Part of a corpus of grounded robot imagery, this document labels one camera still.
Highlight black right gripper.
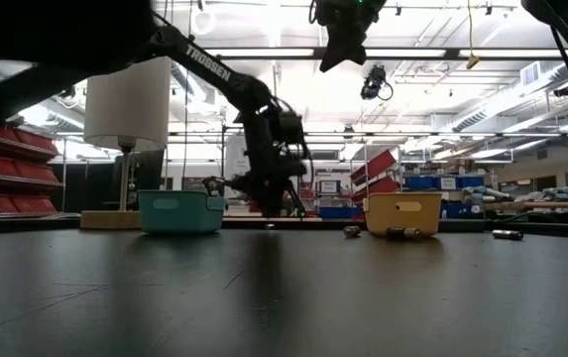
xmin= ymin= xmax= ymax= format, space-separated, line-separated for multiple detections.
xmin=320 ymin=0 xmax=388 ymax=73

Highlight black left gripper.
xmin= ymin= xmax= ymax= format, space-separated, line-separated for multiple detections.
xmin=243 ymin=96 xmax=292 ymax=218

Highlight teal plastic bin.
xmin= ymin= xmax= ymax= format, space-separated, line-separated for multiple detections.
xmin=137 ymin=189 xmax=229 ymax=235

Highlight tilted red storage bins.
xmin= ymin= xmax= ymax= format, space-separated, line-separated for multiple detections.
xmin=350 ymin=148 xmax=401 ymax=195

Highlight yellow plastic bin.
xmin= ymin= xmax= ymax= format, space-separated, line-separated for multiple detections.
xmin=362 ymin=191 xmax=443 ymax=237

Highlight blue storage bin row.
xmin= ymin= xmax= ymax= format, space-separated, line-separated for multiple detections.
xmin=401 ymin=175 xmax=487 ymax=192

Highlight white shade table lamp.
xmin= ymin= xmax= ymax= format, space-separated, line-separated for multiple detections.
xmin=80 ymin=57 xmax=173 ymax=230

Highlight white ceiling air vent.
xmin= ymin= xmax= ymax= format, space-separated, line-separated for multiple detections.
xmin=519 ymin=61 xmax=542 ymax=89

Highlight wooden workbench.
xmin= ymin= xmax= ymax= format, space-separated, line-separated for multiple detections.
xmin=484 ymin=200 xmax=568 ymax=212

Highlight black overhead camera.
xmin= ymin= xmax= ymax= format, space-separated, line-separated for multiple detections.
xmin=360 ymin=63 xmax=395 ymax=103

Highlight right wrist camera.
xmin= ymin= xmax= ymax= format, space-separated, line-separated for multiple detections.
xmin=307 ymin=0 xmax=333 ymax=26

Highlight black overhead frame bar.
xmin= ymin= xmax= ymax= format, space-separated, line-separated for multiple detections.
xmin=198 ymin=47 xmax=568 ymax=62

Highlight hanging yellow cable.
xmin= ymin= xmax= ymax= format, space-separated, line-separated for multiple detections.
xmin=465 ymin=0 xmax=481 ymax=70

